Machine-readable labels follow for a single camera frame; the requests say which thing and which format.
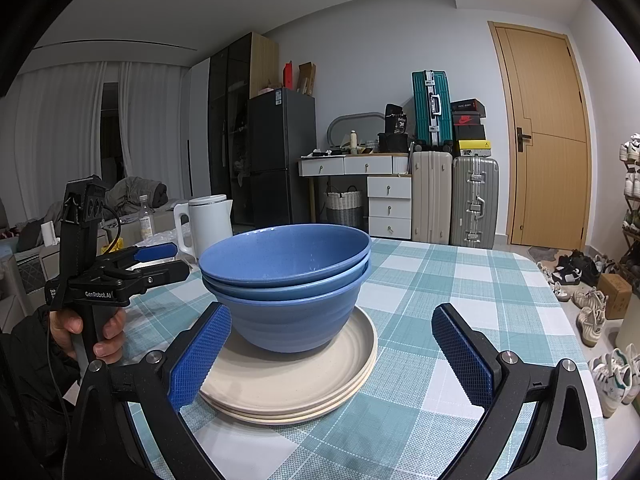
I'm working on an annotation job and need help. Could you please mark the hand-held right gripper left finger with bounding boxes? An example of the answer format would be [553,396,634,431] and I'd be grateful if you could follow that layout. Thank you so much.
[65,302,234,480]

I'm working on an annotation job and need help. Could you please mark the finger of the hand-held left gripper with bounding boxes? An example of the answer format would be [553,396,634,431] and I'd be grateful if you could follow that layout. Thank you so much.
[101,241,180,272]
[121,259,192,297]

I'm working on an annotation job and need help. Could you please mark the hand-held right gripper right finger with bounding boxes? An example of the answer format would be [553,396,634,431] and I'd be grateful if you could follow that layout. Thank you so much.
[431,303,610,480]

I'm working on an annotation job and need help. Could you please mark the cream ridged plate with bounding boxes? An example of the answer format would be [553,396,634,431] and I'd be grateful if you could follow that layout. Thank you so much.
[199,305,378,413]
[215,375,371,427]
[202,360,376,421]

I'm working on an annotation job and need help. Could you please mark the blue bowl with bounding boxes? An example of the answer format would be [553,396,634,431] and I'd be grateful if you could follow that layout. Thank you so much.
[206,265,373,354]
[198,224,372,283]
[201,252,372,298]

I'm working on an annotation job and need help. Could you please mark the person's left forearm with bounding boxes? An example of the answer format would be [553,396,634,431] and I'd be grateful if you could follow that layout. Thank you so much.
[0,305,83,466]

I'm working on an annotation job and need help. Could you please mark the person's left hand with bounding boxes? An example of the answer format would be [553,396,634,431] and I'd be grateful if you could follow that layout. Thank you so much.
[49,306,128,366]

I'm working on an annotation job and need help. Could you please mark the clear plastic bottle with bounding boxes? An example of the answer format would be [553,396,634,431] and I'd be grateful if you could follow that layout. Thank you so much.
[138,195,153,238]

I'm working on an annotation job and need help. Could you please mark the white electric kettle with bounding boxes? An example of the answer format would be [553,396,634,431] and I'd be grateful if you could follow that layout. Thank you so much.
[173,194,234,262]

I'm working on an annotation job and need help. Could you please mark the grey jacket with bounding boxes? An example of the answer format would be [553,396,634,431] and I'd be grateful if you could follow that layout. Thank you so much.
[105,176,168,216]

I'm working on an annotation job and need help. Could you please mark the teal checked tablecloth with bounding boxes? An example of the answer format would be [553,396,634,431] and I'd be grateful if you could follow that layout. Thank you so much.
[120,237,608,480]

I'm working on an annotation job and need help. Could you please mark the white curtain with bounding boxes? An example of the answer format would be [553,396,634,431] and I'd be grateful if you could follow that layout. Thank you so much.
[15,67,108,211]
[117,62,191,196]

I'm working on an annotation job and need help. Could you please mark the white wardrobe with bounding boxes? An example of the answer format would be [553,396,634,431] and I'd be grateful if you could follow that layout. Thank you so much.
[182,57,211,200]

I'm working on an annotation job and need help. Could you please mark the group of loose shoes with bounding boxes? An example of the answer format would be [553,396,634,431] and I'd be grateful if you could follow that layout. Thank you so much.
[537,250,640,418]

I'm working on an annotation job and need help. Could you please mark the black glass cabinet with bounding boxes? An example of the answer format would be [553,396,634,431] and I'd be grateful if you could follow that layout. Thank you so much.
[207,32,278,226]

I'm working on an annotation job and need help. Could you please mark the silver suitcase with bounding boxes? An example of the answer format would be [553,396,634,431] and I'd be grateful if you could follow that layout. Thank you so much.
[450,156,500,250]

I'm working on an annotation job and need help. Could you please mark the black refrigerator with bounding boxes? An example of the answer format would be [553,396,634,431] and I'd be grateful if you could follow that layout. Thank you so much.
[247,87,317,229]

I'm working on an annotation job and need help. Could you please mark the beige suitcase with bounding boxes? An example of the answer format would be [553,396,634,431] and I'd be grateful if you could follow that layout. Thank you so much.
[410,149,454,246]

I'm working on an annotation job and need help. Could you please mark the brown cardboard box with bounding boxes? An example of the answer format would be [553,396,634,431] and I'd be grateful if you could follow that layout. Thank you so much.
[597,272,633,318]

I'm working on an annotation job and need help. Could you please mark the white dressing table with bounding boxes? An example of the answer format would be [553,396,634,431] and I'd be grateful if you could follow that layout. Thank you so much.
[298,154,413,241]

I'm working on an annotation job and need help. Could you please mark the woven laundry basket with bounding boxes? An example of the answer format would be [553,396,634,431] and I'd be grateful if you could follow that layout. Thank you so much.
[326,186,364,228]

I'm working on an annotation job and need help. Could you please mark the wooden shoe rack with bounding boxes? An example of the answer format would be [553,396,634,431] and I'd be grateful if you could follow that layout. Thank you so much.
[619,195,640,281]

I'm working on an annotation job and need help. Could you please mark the yellow black shoebox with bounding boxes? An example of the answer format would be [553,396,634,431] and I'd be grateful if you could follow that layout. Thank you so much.
[457,139,493,158]

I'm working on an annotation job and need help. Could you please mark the oval mirror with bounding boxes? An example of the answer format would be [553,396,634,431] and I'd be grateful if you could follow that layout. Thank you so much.
[326,113,386,154]

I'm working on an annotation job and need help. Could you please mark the black storage box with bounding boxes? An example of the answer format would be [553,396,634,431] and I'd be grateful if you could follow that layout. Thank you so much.
[377,132,410,154]

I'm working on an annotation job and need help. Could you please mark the cardboard sheets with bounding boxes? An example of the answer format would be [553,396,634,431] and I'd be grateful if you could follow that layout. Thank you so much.
[298,62,317,96]

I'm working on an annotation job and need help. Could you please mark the wooden door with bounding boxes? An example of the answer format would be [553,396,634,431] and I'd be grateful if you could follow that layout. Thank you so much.
[487,21,593,251]

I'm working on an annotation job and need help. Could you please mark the black red shoebox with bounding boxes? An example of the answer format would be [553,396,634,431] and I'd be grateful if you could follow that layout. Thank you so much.
[451,100,487,126]

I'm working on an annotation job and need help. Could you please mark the group of shelved shoes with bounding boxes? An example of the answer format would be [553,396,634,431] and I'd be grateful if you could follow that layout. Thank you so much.
[620,132,640,261]

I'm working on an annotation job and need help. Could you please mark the black printed bag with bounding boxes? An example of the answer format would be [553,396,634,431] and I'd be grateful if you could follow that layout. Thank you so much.
[385,104,408,136]

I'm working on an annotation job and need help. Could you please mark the teal suitcase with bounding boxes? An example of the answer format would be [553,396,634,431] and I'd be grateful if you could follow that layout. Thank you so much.
[412,70,454,151]

